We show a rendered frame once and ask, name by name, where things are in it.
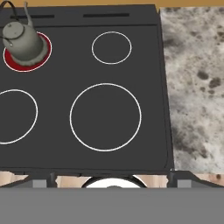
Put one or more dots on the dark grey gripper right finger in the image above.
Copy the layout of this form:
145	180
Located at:
182	180

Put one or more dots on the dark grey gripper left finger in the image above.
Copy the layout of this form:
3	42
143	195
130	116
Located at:
40	180

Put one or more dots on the grey metal kettle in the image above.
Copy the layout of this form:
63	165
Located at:
24	43

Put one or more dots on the dark grey hob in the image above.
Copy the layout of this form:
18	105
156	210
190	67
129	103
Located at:
87	73

